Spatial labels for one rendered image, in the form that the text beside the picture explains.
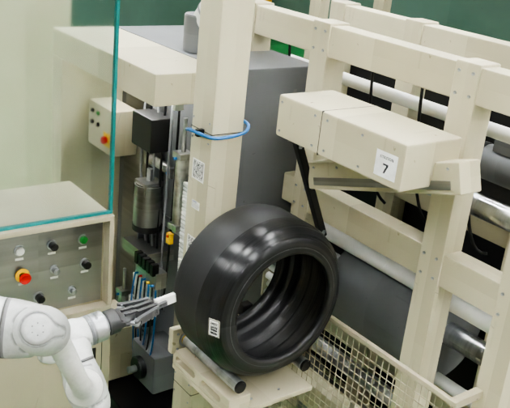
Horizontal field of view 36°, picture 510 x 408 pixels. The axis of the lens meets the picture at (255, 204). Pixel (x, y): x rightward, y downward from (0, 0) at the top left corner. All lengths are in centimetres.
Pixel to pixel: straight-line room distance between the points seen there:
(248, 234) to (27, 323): 98
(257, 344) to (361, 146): 86
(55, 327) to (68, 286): 133
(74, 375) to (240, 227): 75
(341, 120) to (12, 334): 128
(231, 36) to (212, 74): 14
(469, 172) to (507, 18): 974
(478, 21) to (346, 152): 990
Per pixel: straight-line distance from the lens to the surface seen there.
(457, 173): 242
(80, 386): 217
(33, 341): 172
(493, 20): 1224
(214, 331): 251
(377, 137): 243
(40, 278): 300
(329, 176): 282
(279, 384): 290
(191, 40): 324
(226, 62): 262
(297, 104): 270
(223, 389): 274
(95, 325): 235
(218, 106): 265
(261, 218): 257
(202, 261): 253
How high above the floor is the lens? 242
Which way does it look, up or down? 21 degrees down
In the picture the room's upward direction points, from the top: 6 degrees clockwise
